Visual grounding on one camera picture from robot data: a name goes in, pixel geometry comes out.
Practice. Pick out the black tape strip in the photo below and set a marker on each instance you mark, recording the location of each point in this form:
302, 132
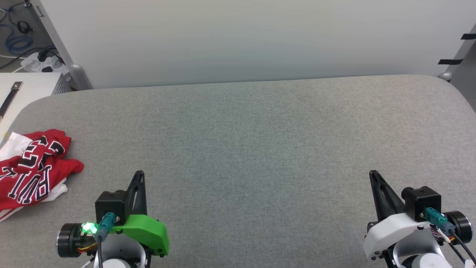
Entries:
450, 61
469, 36

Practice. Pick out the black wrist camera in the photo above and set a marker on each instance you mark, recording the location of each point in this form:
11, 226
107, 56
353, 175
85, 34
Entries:
109, 204
422, 201

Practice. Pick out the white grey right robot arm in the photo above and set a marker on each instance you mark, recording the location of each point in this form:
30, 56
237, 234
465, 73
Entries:
420, 247

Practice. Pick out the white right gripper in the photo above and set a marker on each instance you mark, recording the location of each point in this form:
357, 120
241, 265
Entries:
390, 230

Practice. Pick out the grey metal frame post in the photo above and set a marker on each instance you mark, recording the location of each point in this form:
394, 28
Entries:
80, 76
446, 76

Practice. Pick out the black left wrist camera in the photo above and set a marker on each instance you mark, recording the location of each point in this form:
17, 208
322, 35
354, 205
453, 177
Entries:
109, 204

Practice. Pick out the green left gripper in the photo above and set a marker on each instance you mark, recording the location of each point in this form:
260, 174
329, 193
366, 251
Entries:
148, 232

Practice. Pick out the red Bulls basketball jersey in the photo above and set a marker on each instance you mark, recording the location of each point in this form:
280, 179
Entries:
22, 178

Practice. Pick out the white cabinet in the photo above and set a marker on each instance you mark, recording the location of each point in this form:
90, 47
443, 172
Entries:
33, 87

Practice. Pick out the white power strip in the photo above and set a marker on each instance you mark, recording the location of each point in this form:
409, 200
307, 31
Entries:
31, 61

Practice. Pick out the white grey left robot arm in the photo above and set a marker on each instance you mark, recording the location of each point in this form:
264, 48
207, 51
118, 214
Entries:
117, 257

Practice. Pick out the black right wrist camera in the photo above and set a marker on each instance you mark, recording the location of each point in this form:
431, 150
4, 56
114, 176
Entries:
422, 201

